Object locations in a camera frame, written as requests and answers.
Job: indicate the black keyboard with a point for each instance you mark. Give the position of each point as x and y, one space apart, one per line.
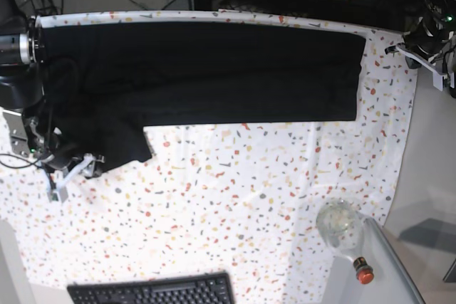
207 288

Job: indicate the terrazzo pattern table cloth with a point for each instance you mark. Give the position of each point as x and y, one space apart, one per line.
241 197

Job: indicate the black t-shirt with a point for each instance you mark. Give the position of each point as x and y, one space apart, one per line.
108 82

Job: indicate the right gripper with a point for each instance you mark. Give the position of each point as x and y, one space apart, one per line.
56 154

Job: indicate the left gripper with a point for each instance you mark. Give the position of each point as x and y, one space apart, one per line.
430 37

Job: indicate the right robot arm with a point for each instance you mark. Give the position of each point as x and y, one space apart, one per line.
34 87

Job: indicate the clear glass bottle red cap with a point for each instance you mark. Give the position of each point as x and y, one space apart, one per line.
341 228

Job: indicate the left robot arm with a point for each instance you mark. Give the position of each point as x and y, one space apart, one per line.
437 8

